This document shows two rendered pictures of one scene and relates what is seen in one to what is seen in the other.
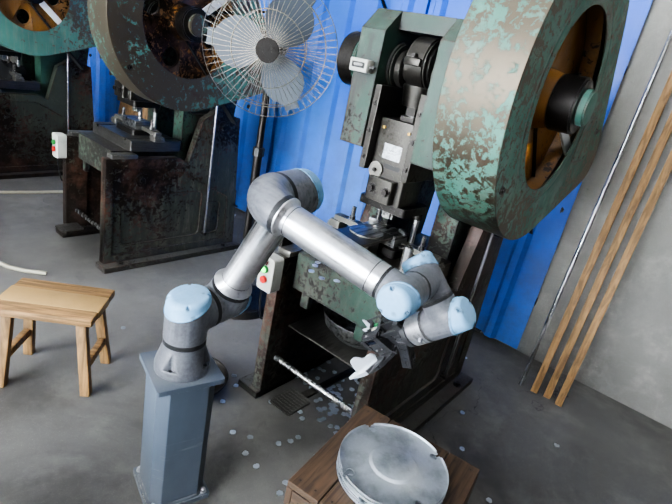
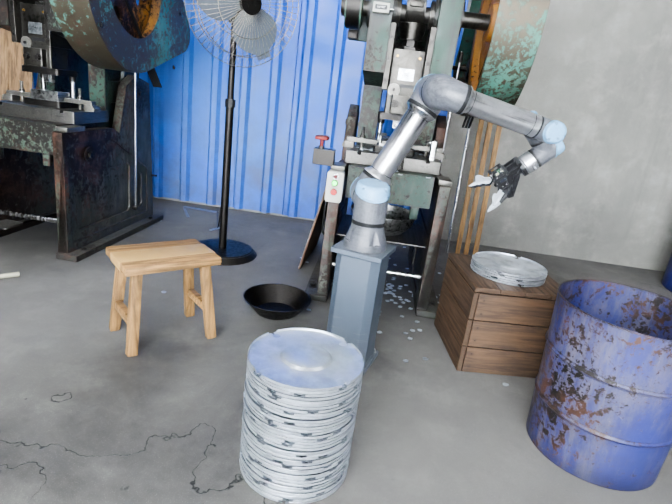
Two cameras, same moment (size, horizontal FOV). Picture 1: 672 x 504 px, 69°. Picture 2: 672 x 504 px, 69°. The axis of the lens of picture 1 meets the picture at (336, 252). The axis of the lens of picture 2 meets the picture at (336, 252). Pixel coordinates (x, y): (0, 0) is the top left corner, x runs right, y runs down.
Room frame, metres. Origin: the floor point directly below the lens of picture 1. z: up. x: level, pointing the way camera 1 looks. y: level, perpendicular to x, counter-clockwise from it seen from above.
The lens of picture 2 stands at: (-0.22, 1.33, 0.96)
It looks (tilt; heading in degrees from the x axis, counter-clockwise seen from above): 18 degrees down; 328
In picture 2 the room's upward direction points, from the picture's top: 7 degrees clockwise
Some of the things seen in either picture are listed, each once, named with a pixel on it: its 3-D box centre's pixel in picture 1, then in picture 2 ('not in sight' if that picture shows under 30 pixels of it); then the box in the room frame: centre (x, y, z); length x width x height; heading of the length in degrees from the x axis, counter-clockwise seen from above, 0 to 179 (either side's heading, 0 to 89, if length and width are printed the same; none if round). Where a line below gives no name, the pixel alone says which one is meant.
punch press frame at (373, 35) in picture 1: (409, 211); (396, 125); (1.87, -0.25, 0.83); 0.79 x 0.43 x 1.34; 145
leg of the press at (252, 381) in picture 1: (338, 271); (335, 191); (2.03, -0.03, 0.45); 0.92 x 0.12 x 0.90; 145
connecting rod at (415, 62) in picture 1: (420, 91); (412, 28); (1.76, -0.16, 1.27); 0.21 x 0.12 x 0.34; 145
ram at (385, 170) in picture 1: (397, 160); (404, 81); (1.72, -0.14, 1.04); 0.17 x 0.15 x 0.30; 145
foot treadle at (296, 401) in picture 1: (330, 381); not in sight; (1.65, -0.09, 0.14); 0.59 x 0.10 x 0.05; 145
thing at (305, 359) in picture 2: not in sight; (306, 356); (0.72, 0.78, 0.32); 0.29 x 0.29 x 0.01
